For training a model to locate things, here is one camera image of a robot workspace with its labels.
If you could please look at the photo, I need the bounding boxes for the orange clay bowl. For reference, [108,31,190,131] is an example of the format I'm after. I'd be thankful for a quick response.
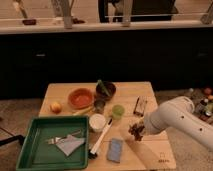
[68,88,94,109]

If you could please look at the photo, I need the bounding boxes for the dark grape bunch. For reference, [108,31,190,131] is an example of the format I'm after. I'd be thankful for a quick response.
[128,123,144,141]

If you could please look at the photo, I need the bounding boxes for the metal fork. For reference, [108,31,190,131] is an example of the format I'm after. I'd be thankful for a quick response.
[45,130,82,144]

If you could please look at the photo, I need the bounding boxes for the white handled brush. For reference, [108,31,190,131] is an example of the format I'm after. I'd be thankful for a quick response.
[88,120,112,159]

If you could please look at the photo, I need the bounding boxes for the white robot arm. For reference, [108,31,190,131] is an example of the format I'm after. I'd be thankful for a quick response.
[144,96,213,151]

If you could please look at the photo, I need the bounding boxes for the dark snack packet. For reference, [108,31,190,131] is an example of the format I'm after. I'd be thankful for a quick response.
[133,97,148,117]

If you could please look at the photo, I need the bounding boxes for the blue sponge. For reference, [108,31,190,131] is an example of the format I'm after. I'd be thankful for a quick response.
[107,138,123,163]

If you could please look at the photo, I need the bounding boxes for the white cup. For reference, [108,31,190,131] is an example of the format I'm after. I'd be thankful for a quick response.
[89,114,106,132]

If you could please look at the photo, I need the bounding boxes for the green plastic cup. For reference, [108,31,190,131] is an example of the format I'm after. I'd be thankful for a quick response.
[112,105,125,120]

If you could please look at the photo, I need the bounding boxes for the grey folded cloth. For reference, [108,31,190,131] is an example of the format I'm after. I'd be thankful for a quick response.
[56,135,85,156]

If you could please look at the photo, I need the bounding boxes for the wooden table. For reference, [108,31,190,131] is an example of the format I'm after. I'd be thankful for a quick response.
[38,81,177,171]

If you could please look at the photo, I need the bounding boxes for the small metal cup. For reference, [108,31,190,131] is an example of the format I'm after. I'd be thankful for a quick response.
[94,100,105,114]

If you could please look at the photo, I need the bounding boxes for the yellow red apple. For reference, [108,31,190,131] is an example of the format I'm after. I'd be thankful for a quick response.
[50,102,62,114]

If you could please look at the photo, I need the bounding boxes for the green vegetable stick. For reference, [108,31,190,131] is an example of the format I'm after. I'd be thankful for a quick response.
[97,79,110,97]

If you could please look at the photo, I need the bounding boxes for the green plastic tray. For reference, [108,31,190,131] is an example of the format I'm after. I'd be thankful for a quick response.
[16,116,89,171]

